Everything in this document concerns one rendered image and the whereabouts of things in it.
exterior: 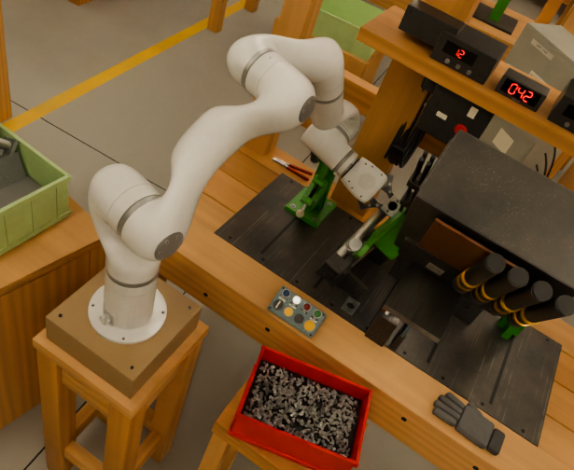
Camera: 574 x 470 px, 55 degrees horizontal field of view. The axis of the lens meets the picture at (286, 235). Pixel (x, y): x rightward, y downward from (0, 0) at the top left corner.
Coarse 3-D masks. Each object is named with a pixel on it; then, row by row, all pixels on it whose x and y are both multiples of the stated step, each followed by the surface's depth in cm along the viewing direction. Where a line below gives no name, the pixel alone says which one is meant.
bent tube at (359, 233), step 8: (392, 200) 156; (384, 208) 156; (392, 208) 164; (376, 216) 167; (384, 216) 167; (368, 224) 169; (376, 224) 169; (360, 232) 168; (368, 232) 169; (360, 240) 169; (344, 248) 168; (344, 256) 169
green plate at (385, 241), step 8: (392, 216) 157; (400, 216) 145; (384, 224) 159; (392, 224) 147; (400, 224) 148; (376, 232) 158; (384, 232) 150; (392, 232) 150; (368, 240) 161; (376, 240) 153; (384, 240) 153; (392, 240) 152; (384, 248) 155; (392, 248) 153; (392, 256) 155
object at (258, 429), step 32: (256, 384) 144; (288, 384) 145; (320, 384) 149; (352, 384) 146; (256, 416) 138; (288, 416) 140; (320, 416) 141; (352, 416) 145; (288, 448) 136; (320, 448) 132; (352, 448) 140
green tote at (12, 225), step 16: (0, 128) 171; (32, 160) 170; (48, 160) 166; (32, 176) 175; (48, 176) 170; (64, 176) 163; (32, 192) 156; (48, 192) 160; (64, 192) 167; (16, 208) 152; (32, 208) 158; (48, 208) 165; (64, 208) 172; (0, 224) 151; (16, 224) 157; (32, 224) 163; (48, 224) 168; (0, 240) 155; (16, 240) 161
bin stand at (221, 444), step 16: (240, 400) 148; (224, 416) 143; (224, 432) 142; (208, 448) 153; (224, 448) 148; (240, 448) 142; (256, 448) 140; (208, 464) 159; (224, 464) 201; (256, 464) 143; (272, 464) 138; (288, 464) 139
